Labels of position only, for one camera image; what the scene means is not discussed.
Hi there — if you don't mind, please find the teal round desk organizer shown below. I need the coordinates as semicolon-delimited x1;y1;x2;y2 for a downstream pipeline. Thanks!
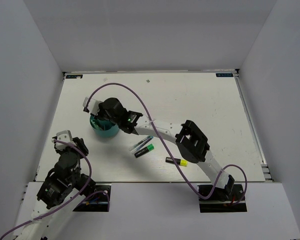
89;115;120;138

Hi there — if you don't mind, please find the blue capped pen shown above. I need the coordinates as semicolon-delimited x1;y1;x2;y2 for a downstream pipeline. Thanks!
131;136;154;153

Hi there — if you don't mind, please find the green black highlighter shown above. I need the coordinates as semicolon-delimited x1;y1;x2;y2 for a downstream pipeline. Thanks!
134;144;155;158

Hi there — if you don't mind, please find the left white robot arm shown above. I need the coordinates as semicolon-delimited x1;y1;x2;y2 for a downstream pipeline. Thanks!
17;130;96;240

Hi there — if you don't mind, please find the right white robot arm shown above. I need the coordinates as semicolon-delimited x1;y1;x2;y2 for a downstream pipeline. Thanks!
87;97;235;200

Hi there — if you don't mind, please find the left blue corner label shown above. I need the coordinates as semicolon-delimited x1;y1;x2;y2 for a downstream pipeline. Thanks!
65;74;83;79

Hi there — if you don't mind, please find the blue corner label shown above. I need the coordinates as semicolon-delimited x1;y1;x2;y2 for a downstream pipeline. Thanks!
215;72;234;78
65;74;83;79

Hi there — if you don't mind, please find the yellow black highlighter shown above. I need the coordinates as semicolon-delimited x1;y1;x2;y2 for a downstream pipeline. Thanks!
165;157;188;167

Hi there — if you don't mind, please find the right blue corner label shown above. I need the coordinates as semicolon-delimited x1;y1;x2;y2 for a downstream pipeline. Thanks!
215;72;234;78

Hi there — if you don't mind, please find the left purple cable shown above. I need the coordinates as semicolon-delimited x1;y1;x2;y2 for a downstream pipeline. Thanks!
0;139;109;240

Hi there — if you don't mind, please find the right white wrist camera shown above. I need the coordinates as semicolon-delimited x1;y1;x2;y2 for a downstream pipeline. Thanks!
82;96;102;115

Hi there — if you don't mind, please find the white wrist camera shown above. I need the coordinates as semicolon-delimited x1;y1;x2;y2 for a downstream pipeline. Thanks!
52;130;73;149
82;96;102;115

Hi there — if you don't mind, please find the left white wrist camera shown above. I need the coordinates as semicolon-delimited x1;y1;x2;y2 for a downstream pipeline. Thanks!
52;130;73;149

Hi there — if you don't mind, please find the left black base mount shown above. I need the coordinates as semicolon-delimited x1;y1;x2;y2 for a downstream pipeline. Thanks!
73;183;112;213

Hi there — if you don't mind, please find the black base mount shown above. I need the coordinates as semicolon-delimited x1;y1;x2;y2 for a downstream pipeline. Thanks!
73;183;112;213
198;184;248;213

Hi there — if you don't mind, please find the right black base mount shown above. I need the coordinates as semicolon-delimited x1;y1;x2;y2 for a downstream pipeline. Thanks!
198;184;248;213

